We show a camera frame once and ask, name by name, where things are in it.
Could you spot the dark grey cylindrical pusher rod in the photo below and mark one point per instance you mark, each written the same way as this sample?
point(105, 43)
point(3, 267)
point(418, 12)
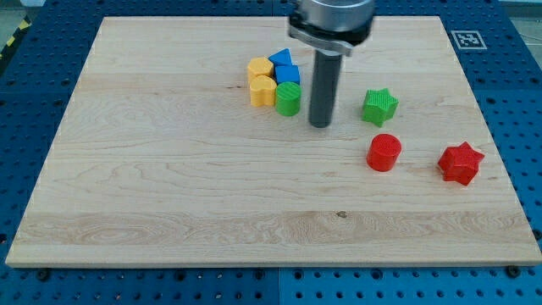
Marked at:
point(325, 78)

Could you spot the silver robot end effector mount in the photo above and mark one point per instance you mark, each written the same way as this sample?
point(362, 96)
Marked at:
point(334, 27)

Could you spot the green star block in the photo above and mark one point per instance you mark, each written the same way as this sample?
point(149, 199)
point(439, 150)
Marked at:
point(379, 106)

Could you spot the red star block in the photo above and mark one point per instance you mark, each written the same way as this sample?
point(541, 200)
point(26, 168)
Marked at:
point(460, 163)

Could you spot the blue cube block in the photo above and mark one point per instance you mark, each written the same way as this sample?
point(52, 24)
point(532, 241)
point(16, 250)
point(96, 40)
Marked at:
point(287, 73)

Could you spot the blue triangle block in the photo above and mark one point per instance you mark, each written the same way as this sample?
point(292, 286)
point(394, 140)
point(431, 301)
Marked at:
point(281, 58)

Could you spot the green cylinder block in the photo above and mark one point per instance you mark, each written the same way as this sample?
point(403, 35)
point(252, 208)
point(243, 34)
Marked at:
point(288, 98)

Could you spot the yellow hexagon block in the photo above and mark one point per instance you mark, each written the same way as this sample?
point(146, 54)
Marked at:
point(259, 66)

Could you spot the yellow heart block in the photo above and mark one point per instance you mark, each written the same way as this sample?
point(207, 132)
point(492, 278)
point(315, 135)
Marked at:
point(262, 91)

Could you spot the red cylinder block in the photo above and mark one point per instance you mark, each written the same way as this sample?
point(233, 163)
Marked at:
point(383, 152)

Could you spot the white fiducial marker tag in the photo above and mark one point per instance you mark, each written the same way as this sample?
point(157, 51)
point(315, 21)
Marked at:
point(468, 40)

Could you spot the light wooden board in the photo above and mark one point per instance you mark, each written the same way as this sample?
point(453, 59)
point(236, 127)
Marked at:
point(160, 160)

